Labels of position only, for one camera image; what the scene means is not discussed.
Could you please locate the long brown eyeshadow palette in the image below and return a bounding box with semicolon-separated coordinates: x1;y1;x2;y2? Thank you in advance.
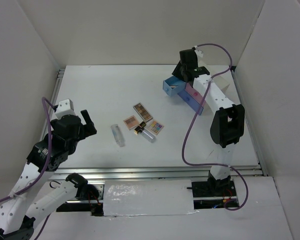
133;103;153;123

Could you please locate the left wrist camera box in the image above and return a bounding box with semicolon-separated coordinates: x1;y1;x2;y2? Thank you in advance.
54;98;76;120

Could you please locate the black gold lipstick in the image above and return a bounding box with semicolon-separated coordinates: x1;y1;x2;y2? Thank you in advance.
134;121;147;135

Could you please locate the aluminium frame rail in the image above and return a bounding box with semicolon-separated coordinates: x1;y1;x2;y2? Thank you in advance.
51;65;263;182

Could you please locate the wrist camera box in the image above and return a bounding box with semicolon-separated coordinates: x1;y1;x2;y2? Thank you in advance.
192;46;204;59
54;98;76;120

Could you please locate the white front cover board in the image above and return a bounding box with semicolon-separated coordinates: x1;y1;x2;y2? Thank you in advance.
103;179;196;217

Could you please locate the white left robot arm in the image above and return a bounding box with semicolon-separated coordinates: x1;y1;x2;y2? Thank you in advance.
0;110;99;240

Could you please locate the white drawer cabinet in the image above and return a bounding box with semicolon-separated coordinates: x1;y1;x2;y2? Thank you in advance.
193;60;234;114

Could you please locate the clear plastic bottle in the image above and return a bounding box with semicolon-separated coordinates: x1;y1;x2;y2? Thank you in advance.
110;124;125;147

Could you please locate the colourful glitter eyeshadow palette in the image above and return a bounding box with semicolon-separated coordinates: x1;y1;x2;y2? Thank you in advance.
147;120;164;135

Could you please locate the small bottle black cap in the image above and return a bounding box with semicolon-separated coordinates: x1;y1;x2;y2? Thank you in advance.
141;128;156;143

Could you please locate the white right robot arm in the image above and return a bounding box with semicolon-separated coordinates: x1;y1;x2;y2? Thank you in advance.
172;47;245;196

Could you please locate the pink four-pan eyeshadow palette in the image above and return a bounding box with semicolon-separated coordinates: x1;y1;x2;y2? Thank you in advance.
123;115;140;131

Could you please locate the light blue drawer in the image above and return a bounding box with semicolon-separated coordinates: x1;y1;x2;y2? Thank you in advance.
162;76;186;97

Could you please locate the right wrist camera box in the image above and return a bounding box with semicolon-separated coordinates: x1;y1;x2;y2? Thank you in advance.
192;46;204;59

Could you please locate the purple-blue drawer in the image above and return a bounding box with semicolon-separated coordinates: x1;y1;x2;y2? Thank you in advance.
178;90;204;116

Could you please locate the pink drawer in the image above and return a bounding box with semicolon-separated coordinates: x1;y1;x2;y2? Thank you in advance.
185;83;203;104

